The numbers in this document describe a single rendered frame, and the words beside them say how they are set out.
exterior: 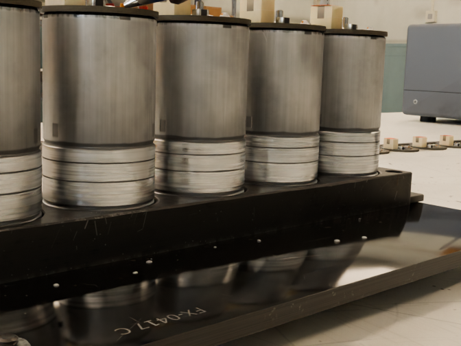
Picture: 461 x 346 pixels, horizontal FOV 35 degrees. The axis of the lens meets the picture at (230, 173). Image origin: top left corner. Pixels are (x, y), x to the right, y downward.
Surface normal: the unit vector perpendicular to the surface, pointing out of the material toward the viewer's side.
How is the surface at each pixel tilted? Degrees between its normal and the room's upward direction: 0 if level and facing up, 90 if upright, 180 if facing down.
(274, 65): 90
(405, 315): 0
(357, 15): 90
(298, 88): 90
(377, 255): 0
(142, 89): 90
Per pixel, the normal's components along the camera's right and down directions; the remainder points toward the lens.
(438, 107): -0.74, 0.07
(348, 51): 0.01, 0.15
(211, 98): 0.35, 0.15
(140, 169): 0.83, 0.11
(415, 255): 0.04, -0.99
